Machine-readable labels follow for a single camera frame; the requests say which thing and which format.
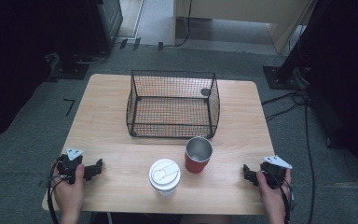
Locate black hanging cable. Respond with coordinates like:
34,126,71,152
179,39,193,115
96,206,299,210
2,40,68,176
174,0,194,49

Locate left hand-held gripper black cable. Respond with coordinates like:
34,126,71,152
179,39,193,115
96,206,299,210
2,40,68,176
46,156,63,224

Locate white cup with lid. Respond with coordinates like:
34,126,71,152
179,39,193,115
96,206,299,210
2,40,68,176
148,158,182,198

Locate black wire mesh basket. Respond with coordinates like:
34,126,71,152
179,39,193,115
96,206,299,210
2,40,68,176
125,69,222,140

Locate person's left hand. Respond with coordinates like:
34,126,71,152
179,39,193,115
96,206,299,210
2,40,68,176
51,163,86,217

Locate person's right hand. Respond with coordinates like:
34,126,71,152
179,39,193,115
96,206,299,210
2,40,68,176
255,169,293,217

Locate dark cabinet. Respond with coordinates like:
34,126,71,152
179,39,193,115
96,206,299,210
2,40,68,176
86,0,124,54

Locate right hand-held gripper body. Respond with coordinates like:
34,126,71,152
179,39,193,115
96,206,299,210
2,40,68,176
259,154,293,189

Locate black tape corner mark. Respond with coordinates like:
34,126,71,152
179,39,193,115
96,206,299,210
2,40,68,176
62,98,76,118

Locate pale floor cable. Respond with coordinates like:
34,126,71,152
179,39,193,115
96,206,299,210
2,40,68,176
74,49,110,65

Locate hand-held gripper black cable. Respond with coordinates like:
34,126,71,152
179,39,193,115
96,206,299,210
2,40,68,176
46,156,63,224
268,169,296,224

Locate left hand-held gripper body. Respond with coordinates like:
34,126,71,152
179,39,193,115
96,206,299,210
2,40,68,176
57,147,85,185

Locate black stand base plate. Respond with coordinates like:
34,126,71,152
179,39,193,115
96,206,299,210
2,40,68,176
45,51,90,83

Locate right hand-held gripper black cable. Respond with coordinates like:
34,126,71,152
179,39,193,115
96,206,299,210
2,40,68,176
268,169,296,224

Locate black stand with base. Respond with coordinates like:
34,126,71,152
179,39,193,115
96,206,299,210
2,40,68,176
262,0,327,91

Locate light wooden furniture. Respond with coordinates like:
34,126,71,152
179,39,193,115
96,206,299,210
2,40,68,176
172,0,319,54

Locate black floor cables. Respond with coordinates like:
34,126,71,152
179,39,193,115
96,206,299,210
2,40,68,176
260,89,317,224

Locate red cup with metal inside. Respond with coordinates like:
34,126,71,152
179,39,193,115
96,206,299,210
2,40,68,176
184,136,214,175

